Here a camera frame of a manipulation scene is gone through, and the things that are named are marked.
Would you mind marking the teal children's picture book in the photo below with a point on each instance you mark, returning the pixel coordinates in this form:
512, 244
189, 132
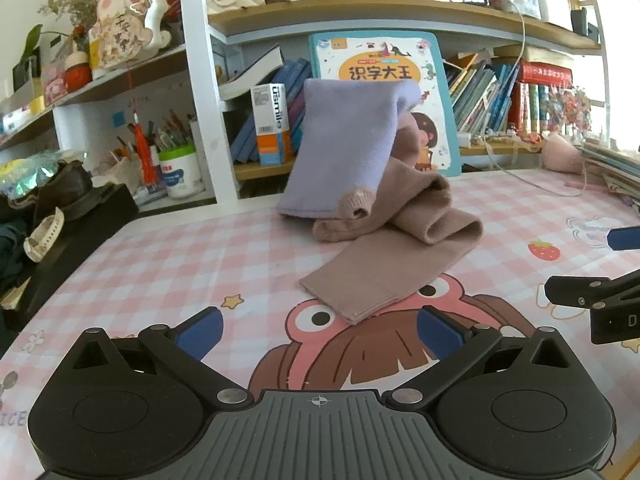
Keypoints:
380, 57

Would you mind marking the dark green cloth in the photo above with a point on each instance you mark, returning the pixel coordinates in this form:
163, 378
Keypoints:
11, 260

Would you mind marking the bunch of pens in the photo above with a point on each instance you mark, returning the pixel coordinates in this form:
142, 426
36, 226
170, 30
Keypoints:
170, 132

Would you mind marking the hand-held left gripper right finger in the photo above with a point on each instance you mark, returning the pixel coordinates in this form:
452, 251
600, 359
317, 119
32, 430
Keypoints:
439, 334

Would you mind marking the brown leather shoe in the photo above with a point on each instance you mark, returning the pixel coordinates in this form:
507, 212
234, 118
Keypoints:
67, 187

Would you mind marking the colourful pinwheel bunch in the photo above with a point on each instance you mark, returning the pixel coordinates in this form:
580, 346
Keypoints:
567, 110

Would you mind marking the pink plush toy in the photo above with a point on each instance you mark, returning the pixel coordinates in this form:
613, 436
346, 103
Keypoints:
562, 155

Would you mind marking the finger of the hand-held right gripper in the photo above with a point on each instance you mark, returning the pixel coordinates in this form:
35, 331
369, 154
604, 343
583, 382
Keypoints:
625, 239
585, 291

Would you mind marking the black case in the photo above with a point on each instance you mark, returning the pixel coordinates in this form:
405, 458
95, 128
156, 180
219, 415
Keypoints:
95, 225

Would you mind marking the cartoon cat ornament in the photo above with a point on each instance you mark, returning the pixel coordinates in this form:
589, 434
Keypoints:
122, 25

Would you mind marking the red and white jar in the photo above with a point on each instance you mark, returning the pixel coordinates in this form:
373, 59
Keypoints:
77, 72

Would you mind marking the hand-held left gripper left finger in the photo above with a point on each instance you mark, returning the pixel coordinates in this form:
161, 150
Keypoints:
200, 334

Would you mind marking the white and wooden bookshelf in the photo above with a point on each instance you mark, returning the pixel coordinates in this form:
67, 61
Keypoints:
197, 60

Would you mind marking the iridescent plastic bag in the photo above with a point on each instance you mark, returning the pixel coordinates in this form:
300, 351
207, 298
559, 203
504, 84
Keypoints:
27, 172

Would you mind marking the row of blue books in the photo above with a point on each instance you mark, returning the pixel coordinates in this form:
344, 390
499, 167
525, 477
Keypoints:
295, 80

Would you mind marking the red tassel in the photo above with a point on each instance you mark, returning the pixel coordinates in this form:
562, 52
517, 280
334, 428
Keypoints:
144, 152

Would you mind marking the purple and pink sweater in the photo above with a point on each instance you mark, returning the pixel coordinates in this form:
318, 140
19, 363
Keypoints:
345, 150

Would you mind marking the row of leaning thin books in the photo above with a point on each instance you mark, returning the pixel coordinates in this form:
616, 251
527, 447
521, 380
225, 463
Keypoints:
480, 95

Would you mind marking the stack of flat books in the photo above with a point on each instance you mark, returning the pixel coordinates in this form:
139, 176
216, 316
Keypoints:
612, 165

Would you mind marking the white and orange carton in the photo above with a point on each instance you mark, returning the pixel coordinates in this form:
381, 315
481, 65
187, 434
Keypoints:
272, 125

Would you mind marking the white jar with green lid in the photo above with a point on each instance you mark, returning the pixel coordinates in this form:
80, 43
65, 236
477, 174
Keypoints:
181, 172

